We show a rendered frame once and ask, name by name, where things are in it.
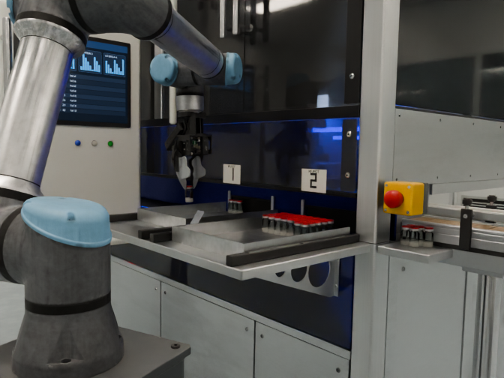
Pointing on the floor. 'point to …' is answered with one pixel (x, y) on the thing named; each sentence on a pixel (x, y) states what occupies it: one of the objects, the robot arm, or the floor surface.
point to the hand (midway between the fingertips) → (187, 184)
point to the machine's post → (374, 184)
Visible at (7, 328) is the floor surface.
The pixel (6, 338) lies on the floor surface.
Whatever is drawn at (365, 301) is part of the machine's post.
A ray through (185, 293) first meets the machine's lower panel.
